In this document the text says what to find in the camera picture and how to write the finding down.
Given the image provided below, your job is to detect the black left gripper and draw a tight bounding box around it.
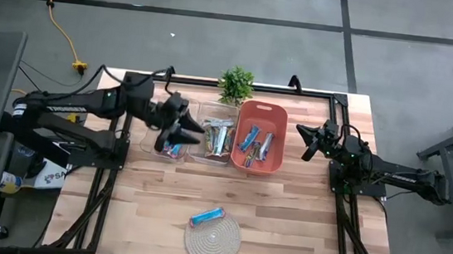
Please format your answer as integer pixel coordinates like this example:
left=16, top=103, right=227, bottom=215
left=144, top=90, right=209, bottom=155

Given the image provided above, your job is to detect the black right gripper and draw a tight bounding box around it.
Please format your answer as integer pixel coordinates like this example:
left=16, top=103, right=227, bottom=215
left=293, top=116, right=351, bottom=164

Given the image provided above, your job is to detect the orange plastic bin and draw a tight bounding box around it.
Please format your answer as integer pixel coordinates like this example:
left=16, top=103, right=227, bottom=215
left=229, top=98, right=290, bottom=178

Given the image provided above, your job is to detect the clear plastic bin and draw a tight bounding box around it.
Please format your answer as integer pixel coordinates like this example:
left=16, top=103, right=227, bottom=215
left=188, top=98, right=241, bottom=167
left=139, top=93, right=202, bottom=163

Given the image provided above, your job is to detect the small green plant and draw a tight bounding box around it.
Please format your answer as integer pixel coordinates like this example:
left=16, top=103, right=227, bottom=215
left=215, top=64, right=257, bottom=108

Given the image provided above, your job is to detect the round woven mat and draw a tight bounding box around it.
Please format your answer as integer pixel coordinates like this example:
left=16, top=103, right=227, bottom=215
left=182, top=208, right=245, bottom=254

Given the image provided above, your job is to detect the white printed bag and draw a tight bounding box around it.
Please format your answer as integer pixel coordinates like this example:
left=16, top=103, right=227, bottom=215
left=32, top=158, right=69, bottom=193

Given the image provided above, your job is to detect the black support beam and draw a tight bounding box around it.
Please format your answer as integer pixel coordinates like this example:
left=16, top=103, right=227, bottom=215
left=0, top=113, right=74, bottom=167

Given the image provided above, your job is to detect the plastic bottle yellow label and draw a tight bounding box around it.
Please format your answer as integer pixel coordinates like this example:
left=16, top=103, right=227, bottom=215
left=0, top=170, right=25, bottom=196

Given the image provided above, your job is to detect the black aluminium table frame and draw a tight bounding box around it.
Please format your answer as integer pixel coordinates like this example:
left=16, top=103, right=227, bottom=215
left=30, top=51, right=415, bottom=254

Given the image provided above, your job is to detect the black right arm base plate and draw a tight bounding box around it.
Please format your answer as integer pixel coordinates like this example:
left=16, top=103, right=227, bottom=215
left=327, top=159, right=390, bottom=200

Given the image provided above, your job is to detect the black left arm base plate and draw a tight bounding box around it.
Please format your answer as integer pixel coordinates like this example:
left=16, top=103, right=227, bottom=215
left=67, top=144, right=126, bottom=172

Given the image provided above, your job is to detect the yellow extension cord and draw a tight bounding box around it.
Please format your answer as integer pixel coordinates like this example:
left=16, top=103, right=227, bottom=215
left=27, top=0, right=95, bottom=76
left=8, top=87, right=83, bottom=125

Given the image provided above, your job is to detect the black cable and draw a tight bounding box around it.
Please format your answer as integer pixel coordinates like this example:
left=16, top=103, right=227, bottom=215
left=16, top=59, right=100, bottom=103

